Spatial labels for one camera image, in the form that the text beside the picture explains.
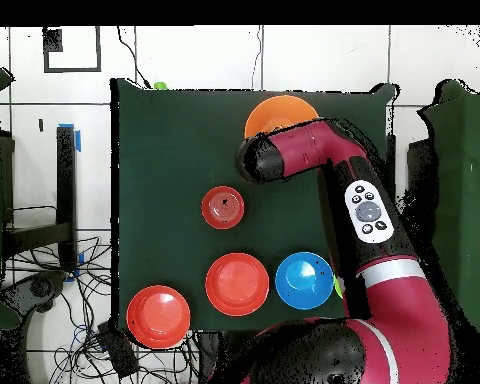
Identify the small red bowl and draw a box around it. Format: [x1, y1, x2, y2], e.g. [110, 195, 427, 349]
[200, 185, 246, 230]

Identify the large red bowl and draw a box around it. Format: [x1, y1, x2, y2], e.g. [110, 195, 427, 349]
[125, 284, 192, 350]
[204, 252, 270, 317]

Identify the blue bowl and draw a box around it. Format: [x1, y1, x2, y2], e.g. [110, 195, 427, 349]
[274, 251, 335, 311]

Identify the large orange bowl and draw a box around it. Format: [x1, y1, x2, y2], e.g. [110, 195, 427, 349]
[244, 94, 320, 140]

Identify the dark green table cloth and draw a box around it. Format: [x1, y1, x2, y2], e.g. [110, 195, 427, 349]
[110, 77, 401, 336]

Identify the blue tape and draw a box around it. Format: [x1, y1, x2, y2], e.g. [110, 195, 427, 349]
[57, 122, 82, 153]

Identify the black power strip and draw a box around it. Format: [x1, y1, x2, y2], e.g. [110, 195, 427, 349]
[95, 320, 141, 380]

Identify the black chair base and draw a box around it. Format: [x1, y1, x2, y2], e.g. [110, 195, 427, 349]
[0, 270, 69, 315]

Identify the thin black cable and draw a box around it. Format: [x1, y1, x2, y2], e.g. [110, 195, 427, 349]
[250, 25, 264, 91]
[117, 25, 153, 89]

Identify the tangle of black cables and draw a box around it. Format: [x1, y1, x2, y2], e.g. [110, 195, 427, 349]
[3, 235, 201, 384]

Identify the black stool frame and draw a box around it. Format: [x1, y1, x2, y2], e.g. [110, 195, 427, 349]
[385, 135, 439, 209]
[1, 126, 79, 273]

